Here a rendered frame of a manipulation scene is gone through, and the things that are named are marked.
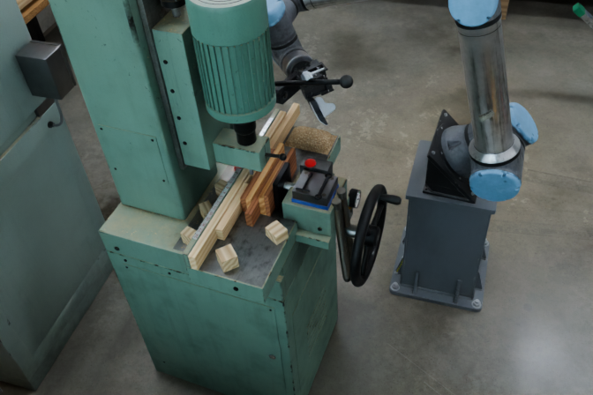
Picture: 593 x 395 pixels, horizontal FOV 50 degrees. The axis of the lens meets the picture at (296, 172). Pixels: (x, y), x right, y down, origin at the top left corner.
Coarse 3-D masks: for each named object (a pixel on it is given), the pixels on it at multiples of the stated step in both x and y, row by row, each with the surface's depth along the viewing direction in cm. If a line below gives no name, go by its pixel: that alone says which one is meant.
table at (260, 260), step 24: (336, 144) 189; (240, 216) 170; (264, 216) 169; (216, 240) 164; (240, 240) 164; (264, 240) 163; (288, 240) 163; (312, 240) 167; (216, 264) 158; (240, 264) 158; (264, 264) 157; (216, 288) 160; (240, 288) 156; (264, 288) 153
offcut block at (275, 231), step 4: (276, 220) 163; (272, 224) 163; (276, 224) 162; (280, 224) 162; (268, 228) 162; (272, 228) 161; (276, 228) 161; (280, 228) 161; (284, 228) 161; (268, 232) 161; (272, 232) 161; (276, 232) 161; (280, 232) 160; (284, 232) 161; (268, 236) 163; (272, 236) 161; (276, 236) 160; (280, 236) 160; (284, 236) 162; (288, 236) 163; (272, 240) 162; (276, 240) 160; (280, 240) 161; (276, 244) 161
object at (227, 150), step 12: (228, 132) 169; (216, 144) 166; (228, 144) 166; (252, 144) 165; (264, 144) 165; (216, 156) 170; (228, 156) 168; (240, 156) 166; (252, 156) 164; (264, 156) 167; (252, 168) 168
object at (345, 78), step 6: (342, 78) 158; (348, 78) 157; (276, 84) 167; (282, 84) 166; (288, 84) 166; (294, 84) 165; (300, 84) 164; (306, 84) 163; (312, 84) 163; (318, 84) 162; (324, 84) 161; (330, 84) 161; (336, 84) 160; (342, 84) 158; (348, 84) 158
